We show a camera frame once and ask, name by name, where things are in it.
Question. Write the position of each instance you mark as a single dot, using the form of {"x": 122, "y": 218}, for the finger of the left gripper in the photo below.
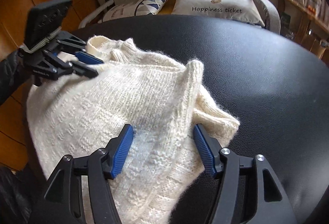
{"x": 82, "y": 69}
{"x": 87, "y": 58}

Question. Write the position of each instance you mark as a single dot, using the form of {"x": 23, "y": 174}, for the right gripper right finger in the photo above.
{"x": 271, "y": 203}

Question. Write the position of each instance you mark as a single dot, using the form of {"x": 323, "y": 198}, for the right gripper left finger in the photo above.
{"x": 61, "y": 200}

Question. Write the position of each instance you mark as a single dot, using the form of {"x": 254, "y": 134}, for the cream knitted sweater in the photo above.
{"x": 159, "y": 97}

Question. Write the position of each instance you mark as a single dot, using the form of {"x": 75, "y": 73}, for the black jacket forearm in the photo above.
{"x": 13, "y": 75}

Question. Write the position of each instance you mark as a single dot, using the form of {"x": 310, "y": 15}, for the triangle pattern pillow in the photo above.
{"x": 138, "y": 8}

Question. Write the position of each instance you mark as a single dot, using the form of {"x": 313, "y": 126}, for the deer print white pillow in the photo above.
{"x": 239, "y": 10}

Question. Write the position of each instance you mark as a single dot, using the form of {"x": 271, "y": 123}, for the wooden shelf with clutter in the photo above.
{"x": 312, "y": 33}

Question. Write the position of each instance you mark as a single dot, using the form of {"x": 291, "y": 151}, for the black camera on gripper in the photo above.
{"x": 44, "y": 23}

